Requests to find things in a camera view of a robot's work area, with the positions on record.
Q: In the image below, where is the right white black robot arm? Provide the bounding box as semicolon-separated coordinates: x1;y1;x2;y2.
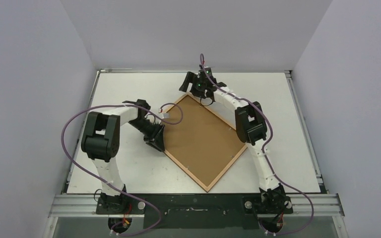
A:
179;66;292;214

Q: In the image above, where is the wooden picture frame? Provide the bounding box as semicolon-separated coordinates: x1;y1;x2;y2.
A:
162;93;249;193

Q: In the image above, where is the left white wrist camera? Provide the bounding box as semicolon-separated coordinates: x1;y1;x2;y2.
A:
158;108;170;119

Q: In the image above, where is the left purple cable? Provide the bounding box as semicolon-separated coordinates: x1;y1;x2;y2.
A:
61;103;185;238

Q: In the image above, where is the brown backing board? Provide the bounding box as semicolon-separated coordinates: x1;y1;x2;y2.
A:
164;96;244;189

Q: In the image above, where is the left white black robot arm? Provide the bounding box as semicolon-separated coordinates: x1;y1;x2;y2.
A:
81;99;165;214

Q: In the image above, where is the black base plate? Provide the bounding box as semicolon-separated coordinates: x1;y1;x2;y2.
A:
95;192;293;231

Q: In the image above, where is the aluminium rail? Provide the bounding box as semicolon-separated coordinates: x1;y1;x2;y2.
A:
48;193;346;218

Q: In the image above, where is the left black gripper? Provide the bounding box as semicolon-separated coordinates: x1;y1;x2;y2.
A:
128;118;165;152

